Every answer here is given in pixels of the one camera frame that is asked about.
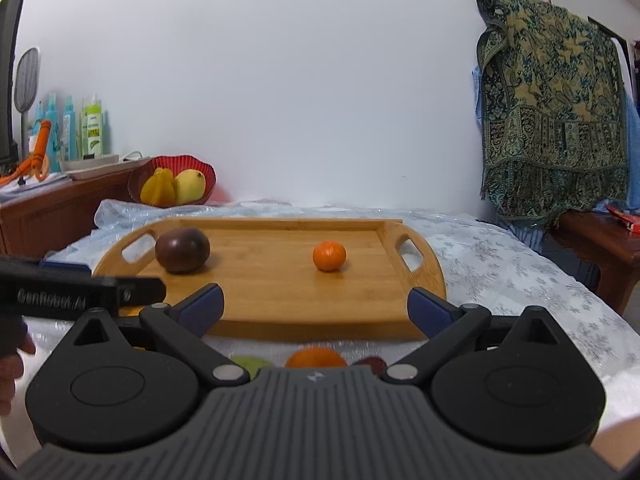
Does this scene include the wooden tray with handles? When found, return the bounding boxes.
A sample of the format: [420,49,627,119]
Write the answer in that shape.
[92,216,447,341]

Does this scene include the white papers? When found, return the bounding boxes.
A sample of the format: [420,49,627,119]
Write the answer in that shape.
[0,171,73,197]

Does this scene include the small tangerine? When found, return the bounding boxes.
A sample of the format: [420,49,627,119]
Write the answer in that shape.
[312,240,347,273]

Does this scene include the large orange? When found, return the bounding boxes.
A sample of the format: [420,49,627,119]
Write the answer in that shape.
[284,346,349,369]

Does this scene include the yellow mango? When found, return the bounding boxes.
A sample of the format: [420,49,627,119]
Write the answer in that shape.
[173,169,207,205]

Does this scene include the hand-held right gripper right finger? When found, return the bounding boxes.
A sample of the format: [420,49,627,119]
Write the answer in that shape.
[385,287,561,388]

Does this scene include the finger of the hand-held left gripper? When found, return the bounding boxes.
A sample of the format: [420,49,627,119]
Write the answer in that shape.
[39,259,94,279]
[0,255,167,321]

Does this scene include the person's right forearm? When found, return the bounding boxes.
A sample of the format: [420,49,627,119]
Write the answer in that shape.
[592,417,640,468]

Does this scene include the dark red fruit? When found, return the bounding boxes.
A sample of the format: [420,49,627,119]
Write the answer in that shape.
[351,356,389,377]

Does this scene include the red packet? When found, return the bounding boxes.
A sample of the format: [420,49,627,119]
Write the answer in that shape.
[604,203,640,234]

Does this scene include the electric fly swatter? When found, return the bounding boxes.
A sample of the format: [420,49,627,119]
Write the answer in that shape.
[13,47,41,157]

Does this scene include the brown wooden cabinet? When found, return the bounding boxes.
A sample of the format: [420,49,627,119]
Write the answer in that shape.
[0,159,153,259]

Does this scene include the dark wooden side table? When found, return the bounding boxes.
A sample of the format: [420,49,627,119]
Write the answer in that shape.
[547,207,640,317]

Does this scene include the white power strip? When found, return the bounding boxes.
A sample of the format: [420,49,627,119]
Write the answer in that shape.
[59,150,152,175]

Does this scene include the red glass bowl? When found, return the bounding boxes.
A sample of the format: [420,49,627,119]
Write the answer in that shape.
[127,155,217,207]

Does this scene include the green apple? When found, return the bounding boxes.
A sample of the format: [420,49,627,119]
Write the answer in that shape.
[229,356,274,382]

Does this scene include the green label bottle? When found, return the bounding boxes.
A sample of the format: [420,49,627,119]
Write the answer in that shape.
[81,92,105,158]

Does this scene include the snowflake plastic tablecloth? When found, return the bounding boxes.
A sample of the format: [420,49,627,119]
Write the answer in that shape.
[0,199,640,463]

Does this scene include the dark purple passion fruit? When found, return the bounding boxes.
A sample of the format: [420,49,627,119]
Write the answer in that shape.
[154,227,211,274]

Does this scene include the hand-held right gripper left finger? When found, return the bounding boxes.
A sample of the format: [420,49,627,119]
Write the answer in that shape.
[72,282,251,388]

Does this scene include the person's left hand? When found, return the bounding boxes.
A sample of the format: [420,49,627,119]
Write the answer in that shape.
[0,332,37,417]

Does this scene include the black monitor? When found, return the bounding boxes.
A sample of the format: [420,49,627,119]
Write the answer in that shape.
[0,0,30,168]

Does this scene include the green patterned scarf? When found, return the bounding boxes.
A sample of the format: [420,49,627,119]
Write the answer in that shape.
[475,0,632,229]

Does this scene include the yellow starfruit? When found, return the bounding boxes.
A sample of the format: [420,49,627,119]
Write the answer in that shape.
[140,167,177,207]

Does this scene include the teal spray bottle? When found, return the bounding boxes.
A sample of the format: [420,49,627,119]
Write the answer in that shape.
[62,95,80,162]
[44,92,63,162]

